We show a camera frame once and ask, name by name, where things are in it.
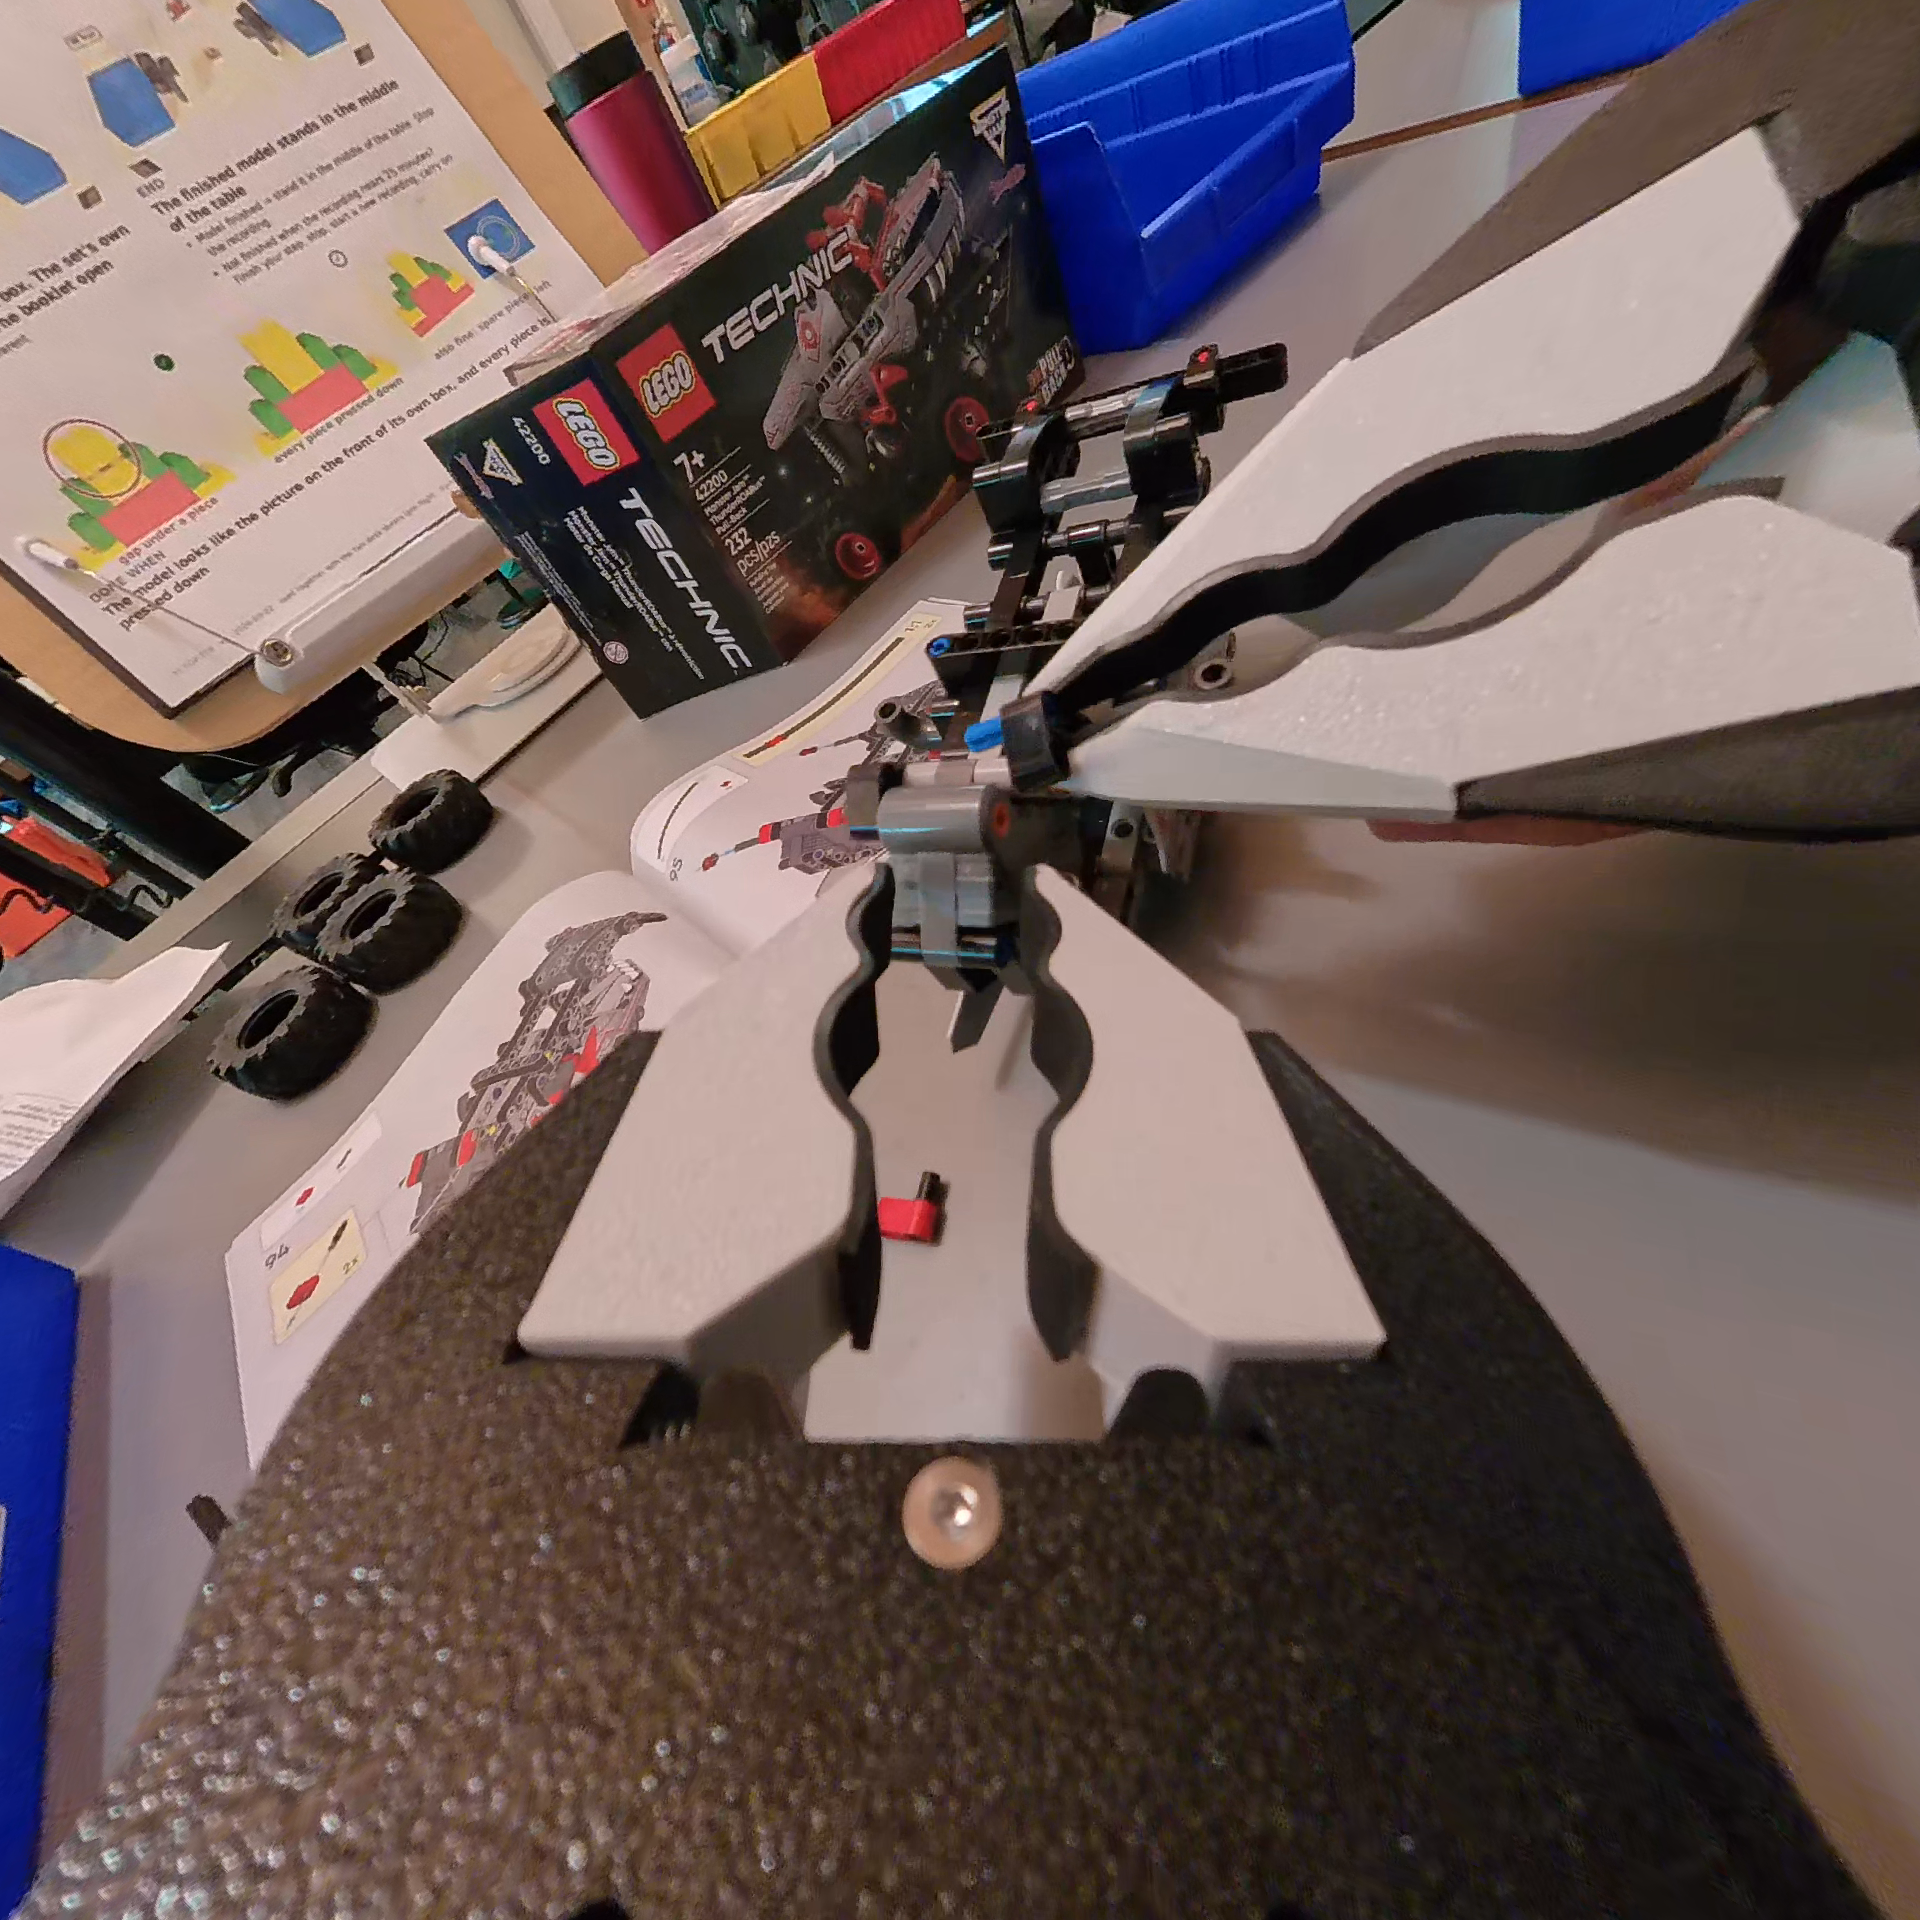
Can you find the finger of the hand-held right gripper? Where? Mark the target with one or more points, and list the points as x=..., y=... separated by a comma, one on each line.
x=1500, y=689
x=1500, y=394

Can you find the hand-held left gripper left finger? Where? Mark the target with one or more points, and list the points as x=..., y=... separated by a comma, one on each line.
x=707, y=1197

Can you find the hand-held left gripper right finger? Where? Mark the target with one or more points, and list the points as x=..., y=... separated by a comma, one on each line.
x=1200, y=1197

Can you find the black grey toy truck chassis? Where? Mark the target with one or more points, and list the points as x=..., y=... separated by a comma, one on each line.
x=946, y=815

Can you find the black connector with blue pin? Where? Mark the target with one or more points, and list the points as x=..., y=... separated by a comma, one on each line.
x=1023, y=741

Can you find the grey desk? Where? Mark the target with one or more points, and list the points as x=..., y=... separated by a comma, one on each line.
x=1571, y=1130

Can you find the person's right hand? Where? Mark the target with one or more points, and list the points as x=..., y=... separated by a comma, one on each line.
x=1714, y=484

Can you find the large blue storage bin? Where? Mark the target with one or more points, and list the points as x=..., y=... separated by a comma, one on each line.
x=1602, y=39

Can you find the small red brick piece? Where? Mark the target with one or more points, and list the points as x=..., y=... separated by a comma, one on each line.
x=904, y=1216

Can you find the open instruction booklet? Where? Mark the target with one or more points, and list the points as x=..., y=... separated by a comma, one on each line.
x=680, y=842

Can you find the small blue storage bin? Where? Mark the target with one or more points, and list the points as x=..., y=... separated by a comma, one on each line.
x=1171, y=192

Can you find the white paper leaflet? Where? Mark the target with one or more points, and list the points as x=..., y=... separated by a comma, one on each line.
x=93, y=1052

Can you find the white board stand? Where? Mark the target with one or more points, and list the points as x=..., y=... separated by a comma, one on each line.
x=360, y=615

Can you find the black toy set box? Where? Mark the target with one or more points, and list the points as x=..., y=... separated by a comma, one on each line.
x=721, y=495

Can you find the red storage bin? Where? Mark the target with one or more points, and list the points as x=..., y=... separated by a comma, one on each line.
x=889, y=50

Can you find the blue divided storage bin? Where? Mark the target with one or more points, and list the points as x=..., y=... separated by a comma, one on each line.
x=31, y=1474

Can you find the yellow storage bin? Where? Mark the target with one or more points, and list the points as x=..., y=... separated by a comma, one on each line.
x=761, y=138

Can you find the maroon tumbler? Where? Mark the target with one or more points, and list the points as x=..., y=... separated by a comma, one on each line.
x=646, y=166

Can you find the wooden display board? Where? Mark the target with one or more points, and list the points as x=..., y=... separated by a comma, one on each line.
x=603, y=182

